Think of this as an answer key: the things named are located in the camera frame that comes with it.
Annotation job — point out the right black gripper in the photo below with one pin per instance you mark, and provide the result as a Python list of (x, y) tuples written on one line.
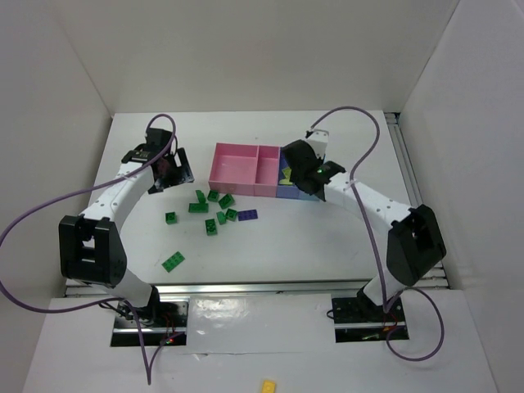
[(310, 187)]

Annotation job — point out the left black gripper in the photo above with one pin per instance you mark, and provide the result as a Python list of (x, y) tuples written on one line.
[(176, 171)]

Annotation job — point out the lime lego brick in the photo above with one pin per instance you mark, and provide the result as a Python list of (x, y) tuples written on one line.
[(286, 172)]

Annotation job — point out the purple lego brick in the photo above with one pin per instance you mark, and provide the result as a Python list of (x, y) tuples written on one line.
[(245, 215)]

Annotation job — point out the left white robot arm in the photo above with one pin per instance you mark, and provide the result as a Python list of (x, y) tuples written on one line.
[(91, 250)]

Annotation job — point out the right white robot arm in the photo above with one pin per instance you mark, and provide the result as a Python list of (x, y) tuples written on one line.
[(414, 244)]

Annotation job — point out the purple blue container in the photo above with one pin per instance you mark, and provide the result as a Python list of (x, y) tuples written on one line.
[(285, 192)]

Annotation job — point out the green lego brick far left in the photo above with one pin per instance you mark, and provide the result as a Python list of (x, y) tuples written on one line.
[(171, 218)]

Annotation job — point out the small pink container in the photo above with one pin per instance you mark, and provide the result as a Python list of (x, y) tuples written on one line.
[(266, 179)]

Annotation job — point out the green lego brick upper right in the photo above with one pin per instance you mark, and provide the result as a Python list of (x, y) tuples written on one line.
[(226, 201)]

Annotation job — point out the green lego brick lower centre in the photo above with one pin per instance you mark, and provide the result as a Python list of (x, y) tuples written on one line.
[(211, 227)]

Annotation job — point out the large pink container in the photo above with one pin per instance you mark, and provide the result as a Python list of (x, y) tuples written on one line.
[(233, 169)]

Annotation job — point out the small green lego brick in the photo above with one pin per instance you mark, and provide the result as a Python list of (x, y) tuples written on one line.
[(221, 217)]

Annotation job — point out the green lego brick centre right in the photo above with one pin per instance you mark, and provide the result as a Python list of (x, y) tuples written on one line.
[(231, 215)]

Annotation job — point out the green lego brick bottom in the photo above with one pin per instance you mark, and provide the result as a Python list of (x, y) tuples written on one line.
[(173, 262)]

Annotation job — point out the yellow lego brick foreground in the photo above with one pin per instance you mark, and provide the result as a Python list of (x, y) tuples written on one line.
[(268, 387)]

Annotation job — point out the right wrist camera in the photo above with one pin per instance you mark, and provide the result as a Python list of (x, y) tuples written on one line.
[(318, 140)]

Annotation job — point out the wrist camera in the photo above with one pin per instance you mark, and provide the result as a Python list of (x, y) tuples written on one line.
[(318, 140), (138, 157)]

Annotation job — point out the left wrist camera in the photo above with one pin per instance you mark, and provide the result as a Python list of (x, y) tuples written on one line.
[(138, 157)]

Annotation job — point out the aluminium rail right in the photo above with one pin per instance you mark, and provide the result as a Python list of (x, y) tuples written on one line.
[(436, 278)]

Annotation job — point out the aluminium rail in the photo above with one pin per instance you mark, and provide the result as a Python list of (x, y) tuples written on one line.
[(436, 278), (259, 287)]

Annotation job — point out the aluminium rail front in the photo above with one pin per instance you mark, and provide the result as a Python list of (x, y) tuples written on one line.
[(259, 287)]

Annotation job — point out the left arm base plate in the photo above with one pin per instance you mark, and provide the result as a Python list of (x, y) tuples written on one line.
[(170, 326)]

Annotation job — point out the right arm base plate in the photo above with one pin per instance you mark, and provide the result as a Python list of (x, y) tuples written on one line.
[(354, 322)]

